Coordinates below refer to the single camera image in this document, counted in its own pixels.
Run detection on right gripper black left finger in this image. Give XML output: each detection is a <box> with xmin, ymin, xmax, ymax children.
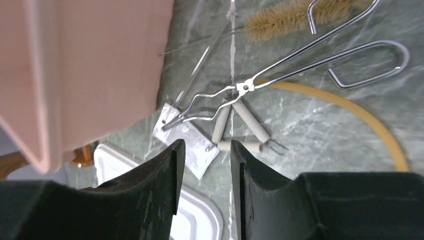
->
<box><xmin>0</xmin><ymin>139</ymin><xmax>186</xmax><ymax>240</ymax></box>

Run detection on white metal tray lid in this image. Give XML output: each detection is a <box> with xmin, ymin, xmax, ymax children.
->
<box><xmin>93</xmin><ymin>143</ymin><xmax>223</xmax><ymax>240</ymax></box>

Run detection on wooden drying rack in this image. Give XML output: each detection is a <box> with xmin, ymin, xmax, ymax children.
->
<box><xmin>0</xmin><ymin>145</ymin><xmax>94</xmax><ymax>181</ymax></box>

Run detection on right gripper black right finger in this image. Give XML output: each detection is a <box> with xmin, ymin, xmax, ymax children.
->
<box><xmin>230</xmin><ymin>140</ymin><xmax>424</xmax><ymax>240</ymax></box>

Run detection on tan rubber tubing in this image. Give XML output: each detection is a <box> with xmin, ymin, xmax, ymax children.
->
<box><xmin>270</xmin><ymin>81</ymin><xmax>411</xmax><ymax>172</ymax></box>

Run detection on metal crucible tongs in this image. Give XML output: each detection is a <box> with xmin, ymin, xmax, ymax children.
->
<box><xmin>162</xmin><ymin>0</ymin><xmax>410</xmax><ymax>131</ymax></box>

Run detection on small white plastic bag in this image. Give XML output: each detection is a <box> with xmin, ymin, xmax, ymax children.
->
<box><xmin>152</xmin><ymin>103</ymin><xmax>220</xmax><ymax>180</ymax></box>

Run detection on white clay pipe triangle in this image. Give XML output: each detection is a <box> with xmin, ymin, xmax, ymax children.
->
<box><xmin>211</xmin><ymin>100</ymin><xmax>289</xmax><ymax>156</ymax></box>

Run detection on pink plastic bin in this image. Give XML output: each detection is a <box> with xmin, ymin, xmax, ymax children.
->
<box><xmin>0</xmin><ymin>0</ymin><xmax>174</xmax><ymax>158</ymax></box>

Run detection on tan bristle test tube brush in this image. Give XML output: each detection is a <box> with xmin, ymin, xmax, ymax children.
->
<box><xmin>158</xmin><ymin>0</ymin><xmax>372</xmax><ymax>57</ymax></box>

